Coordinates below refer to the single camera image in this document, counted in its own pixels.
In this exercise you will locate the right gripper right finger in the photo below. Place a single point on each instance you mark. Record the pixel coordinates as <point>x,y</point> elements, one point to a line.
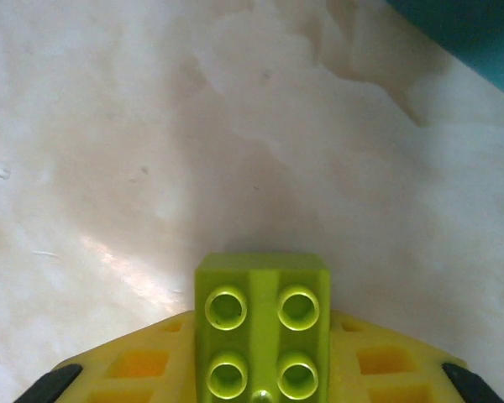
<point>382,369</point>

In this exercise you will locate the teal plastic container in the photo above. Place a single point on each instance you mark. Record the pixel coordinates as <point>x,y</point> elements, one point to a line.
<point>479,33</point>

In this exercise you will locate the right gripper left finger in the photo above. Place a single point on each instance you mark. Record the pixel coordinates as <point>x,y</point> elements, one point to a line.
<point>143,369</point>

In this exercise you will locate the small lime green lego brick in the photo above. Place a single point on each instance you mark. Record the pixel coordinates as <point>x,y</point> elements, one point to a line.
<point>262,336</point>

